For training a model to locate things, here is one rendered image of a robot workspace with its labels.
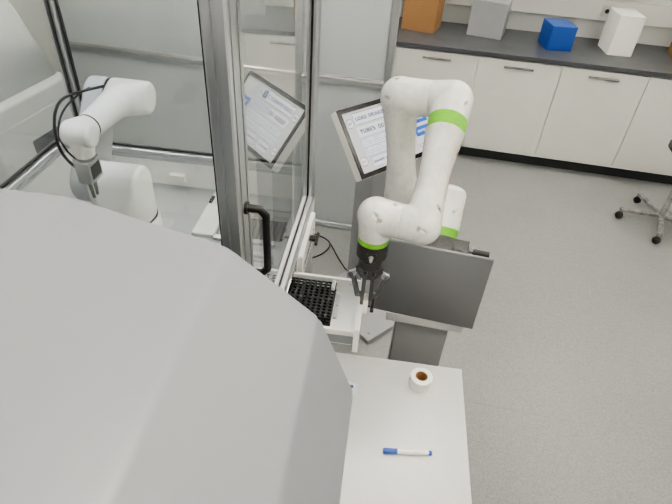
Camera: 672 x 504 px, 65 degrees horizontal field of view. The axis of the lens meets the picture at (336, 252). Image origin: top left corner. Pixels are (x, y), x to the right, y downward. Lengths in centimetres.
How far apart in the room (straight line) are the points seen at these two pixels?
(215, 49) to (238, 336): 49
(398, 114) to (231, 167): 84
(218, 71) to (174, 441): 60
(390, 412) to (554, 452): 120
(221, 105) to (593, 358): 262
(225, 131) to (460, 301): 117
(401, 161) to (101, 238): 133
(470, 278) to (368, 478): 71
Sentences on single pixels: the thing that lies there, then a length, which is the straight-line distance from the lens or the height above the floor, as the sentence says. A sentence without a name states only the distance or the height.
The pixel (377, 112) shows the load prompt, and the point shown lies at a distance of 242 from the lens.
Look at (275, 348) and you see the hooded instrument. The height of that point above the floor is 167.
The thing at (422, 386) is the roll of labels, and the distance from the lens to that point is 169.
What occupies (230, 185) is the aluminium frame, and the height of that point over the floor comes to 161.
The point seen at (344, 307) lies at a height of 84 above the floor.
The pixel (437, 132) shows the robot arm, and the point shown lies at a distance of 157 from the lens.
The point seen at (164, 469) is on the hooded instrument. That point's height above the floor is 172.
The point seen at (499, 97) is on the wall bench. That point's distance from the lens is 448.
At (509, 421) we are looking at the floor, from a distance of 272.
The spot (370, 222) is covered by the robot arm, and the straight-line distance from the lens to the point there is 144.
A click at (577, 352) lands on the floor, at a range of 316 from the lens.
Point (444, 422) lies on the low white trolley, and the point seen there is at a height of 76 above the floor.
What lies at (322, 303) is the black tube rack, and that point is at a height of 90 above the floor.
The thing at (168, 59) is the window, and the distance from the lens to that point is 93.
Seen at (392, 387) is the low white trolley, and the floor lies 76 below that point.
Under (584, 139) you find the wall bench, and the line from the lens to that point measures 472.
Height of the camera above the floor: 211
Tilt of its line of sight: 39 degrees down
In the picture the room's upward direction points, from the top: 4 degrees clockwise
